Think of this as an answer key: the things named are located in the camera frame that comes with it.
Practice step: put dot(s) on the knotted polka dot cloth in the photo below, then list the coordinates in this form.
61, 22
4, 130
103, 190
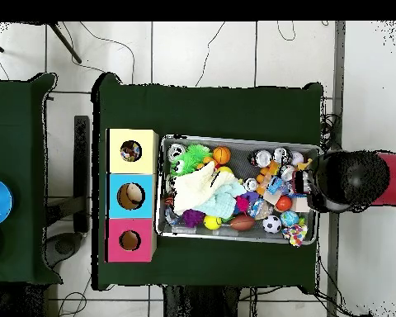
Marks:
295, 235

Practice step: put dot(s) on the cream yellow cloth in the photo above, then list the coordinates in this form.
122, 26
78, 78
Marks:
198, 188

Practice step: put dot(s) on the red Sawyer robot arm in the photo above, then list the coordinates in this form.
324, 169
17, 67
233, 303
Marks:
349, 178

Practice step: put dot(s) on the silver mesh bin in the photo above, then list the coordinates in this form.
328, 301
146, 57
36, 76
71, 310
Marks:
244, 142

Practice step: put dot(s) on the wooden three-hole box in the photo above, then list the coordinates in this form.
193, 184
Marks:
142, 165

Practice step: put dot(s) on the blue globe ball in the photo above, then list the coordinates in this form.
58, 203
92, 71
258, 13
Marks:
289, 218

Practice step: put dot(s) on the black white soccer ball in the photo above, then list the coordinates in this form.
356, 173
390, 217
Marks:
272, 224

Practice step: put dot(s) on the brown toy football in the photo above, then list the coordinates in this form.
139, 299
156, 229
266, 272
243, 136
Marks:
242, 223

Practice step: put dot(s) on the light blue cloth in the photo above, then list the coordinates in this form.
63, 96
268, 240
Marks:
222, 199

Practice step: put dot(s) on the orange toy basketball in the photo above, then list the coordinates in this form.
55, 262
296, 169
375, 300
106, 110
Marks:
221, 155

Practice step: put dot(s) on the yellow smiley ball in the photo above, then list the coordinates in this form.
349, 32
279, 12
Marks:
213, 223

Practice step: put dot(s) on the green spiky puffer toy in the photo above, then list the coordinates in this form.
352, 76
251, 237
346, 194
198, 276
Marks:
189, 157

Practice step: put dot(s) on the black standing panel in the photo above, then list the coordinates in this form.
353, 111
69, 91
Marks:
82, 165

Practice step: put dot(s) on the grey round floor stand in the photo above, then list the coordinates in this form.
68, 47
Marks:
64, 246

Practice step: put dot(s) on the long black tripod leg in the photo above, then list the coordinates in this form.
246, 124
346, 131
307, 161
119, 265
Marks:
66, 44

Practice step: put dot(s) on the dark green side tablecloth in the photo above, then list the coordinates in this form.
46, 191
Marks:
16, 132

